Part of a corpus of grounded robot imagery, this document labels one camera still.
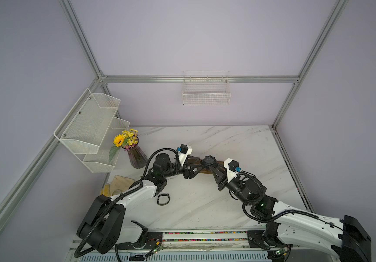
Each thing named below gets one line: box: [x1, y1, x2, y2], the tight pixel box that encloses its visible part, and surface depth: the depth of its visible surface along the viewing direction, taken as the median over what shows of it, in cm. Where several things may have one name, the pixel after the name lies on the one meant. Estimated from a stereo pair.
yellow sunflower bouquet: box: [109, 128, 139, 163], surface depth 83 cm
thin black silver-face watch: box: [156, 192, 170, 206], surface depth 86 cm
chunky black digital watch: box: [201, 155, 219, 169], surface depth 69 cm
